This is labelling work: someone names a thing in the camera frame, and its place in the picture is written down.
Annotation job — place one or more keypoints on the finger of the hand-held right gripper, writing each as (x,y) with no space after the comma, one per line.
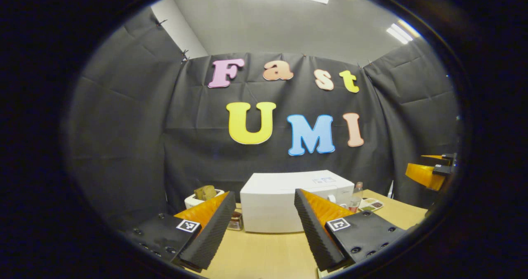
(449,156)
(442,170)

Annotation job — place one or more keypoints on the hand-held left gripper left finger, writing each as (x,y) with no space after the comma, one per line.
(212,231)

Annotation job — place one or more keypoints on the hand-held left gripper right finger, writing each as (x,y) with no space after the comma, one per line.
(313,231)

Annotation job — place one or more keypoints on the white microwave oven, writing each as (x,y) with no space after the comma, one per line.
(268,204)

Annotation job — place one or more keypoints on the white toaster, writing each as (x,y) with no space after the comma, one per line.
(190,200)

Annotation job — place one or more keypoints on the brown bread slice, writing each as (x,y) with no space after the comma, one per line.
(205,192)

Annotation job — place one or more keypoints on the clear plastic bottle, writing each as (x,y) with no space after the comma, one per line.
(356,200)

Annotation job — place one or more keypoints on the white compartment dish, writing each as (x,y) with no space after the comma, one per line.
(371,205)

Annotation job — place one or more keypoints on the black backdrop cloth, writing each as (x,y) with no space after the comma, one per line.
(165,126)

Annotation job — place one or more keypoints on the small ceiling light panel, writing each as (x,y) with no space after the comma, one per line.
(402,32)

